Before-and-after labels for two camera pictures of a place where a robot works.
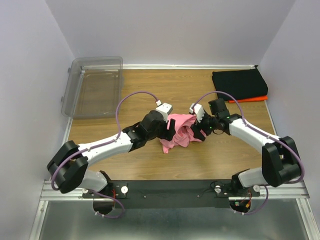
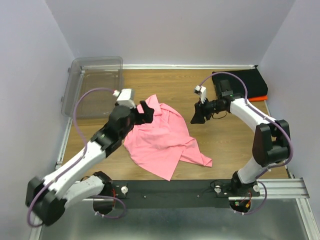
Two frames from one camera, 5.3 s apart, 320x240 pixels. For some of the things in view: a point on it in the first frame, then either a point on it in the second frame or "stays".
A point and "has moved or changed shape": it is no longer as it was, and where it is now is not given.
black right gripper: x=196 y=128 to x=200 y=112
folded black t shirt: x=239 y=83 stays
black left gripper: x=168 y=134 to x=148 y=112
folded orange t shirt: x=264 y=98 stays
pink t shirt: x=184 y=134 has moved or changed shape
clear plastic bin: x=92 y=87 stays
